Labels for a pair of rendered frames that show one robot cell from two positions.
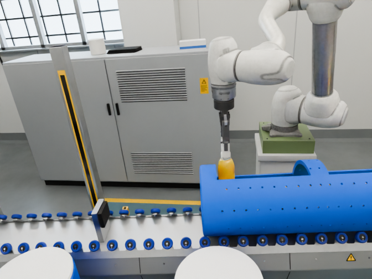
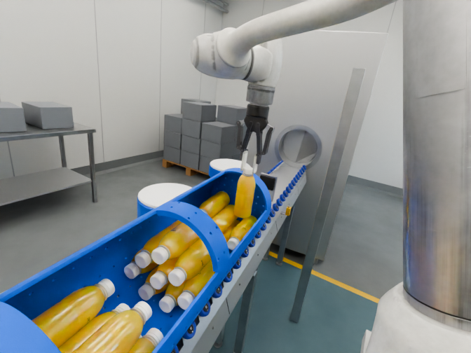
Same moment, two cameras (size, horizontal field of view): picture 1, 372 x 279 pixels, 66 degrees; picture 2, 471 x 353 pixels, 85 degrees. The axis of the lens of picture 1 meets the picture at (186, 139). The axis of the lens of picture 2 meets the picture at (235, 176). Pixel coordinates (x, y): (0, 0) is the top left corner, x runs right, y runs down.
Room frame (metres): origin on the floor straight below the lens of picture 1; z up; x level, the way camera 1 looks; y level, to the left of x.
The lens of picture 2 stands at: (1.24, -1.01, 1.56)
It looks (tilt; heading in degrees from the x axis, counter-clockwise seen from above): 20 degrees down; 108
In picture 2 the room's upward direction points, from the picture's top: 7 degrees clockwise
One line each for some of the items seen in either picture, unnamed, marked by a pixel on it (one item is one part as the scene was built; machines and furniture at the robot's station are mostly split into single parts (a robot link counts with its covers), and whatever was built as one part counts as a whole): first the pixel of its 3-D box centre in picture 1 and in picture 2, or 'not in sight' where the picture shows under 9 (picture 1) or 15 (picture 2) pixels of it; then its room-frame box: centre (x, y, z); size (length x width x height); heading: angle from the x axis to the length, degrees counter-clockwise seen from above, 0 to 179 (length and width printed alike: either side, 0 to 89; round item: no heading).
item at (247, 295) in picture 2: not in sight; (244, 316); (1.04, 0.10, 0.31); 0.06 x 0.06 x 0.63; 86
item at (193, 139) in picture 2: not in sight; (205, 138); (-0.68, 3.02, 0.59); 1.20 x 0.80 x 1.19; 169
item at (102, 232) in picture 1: (103, 220); (266, 187); (0.99, 0.39, 1.00); 0.10 x 0.04 x 0.15; 176
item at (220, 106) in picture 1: (224, 109); (256, 118); (1.01, -0.15, 1.45); 0.08 x 0.07 x 0.09; 176
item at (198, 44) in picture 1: (192, 44); not in sight; (2.79, -0.14, 1.48); 0.24 x 0.12 x 0.08; 87
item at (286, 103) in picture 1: (287, 104); not in sight; (1.57, -0.60, 1.25); 0.18 x 0.16 x 0.22; 48
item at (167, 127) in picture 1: (125, 120); not in sight; (2.96, 0.64, 0.72); 2.15 x 0.54 x 1.45; 79
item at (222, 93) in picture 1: (223, 90); (260, 95); (1.01, -0.15, 1.53); 0.09 x 0.09 x 0.06
